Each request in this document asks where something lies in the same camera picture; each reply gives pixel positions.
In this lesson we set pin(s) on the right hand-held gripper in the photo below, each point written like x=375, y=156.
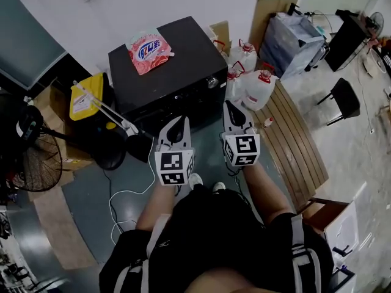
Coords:
x=242, y=149

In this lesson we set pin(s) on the large black floor fan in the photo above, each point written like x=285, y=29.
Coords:
x=33, y=160

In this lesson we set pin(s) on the person's left forearm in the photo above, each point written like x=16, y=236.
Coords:
x=155, y=207

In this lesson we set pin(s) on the person's right forearm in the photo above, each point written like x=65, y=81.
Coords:
x=268, y=194

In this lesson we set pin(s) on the pink detergent pouch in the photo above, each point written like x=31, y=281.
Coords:
x=149, y=52

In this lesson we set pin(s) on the stack of cardboard boxes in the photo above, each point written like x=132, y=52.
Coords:
x=58, y=114

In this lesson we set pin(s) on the wooden slatted bench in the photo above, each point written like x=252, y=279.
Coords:
x=293, y=151

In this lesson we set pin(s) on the person's black-clothed torso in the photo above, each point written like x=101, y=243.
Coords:
x=214, y=240

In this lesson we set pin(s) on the black stool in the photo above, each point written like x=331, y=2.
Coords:
x=346, y=98

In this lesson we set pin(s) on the dark framed glass door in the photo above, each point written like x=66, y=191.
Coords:
x=24, y=41

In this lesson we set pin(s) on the person's white left shoe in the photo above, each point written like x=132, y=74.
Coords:
x=195, y=180

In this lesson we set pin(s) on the yellow bin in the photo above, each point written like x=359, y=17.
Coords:
x=84, y=98

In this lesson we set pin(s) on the black washing machine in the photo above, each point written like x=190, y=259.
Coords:
x=171, y=81

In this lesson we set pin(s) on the small cardboard box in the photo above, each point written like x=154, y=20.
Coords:
x=220, y=34

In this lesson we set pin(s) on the person's white shoe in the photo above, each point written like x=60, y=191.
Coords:
x=195, y=180
x=218, y=186

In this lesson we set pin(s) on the brown open box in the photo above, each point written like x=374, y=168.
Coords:
x=323, y=212

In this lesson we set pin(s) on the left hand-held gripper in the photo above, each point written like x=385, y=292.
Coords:
x=174, y=166

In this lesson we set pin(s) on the black desk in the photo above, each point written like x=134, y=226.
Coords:
x=346, y=41

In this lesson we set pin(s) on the person's white right shoe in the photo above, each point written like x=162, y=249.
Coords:
x=218, y=186

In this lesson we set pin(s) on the white cabinet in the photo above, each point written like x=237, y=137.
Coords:
x=342, y=227

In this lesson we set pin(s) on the clear red-capped water jug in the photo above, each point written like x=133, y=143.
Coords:
x=259, y=90
x=233, y=82
x=246, y=56

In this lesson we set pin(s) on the silver control knob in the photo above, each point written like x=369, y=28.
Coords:
x=213, y=82

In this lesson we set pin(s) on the small white red-capped bottle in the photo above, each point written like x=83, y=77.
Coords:
x=268, y=122

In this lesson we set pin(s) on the small standing fan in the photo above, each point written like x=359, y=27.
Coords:
x=376, y=23

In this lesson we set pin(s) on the large cardboard sheet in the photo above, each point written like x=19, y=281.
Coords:
x=262, y=17

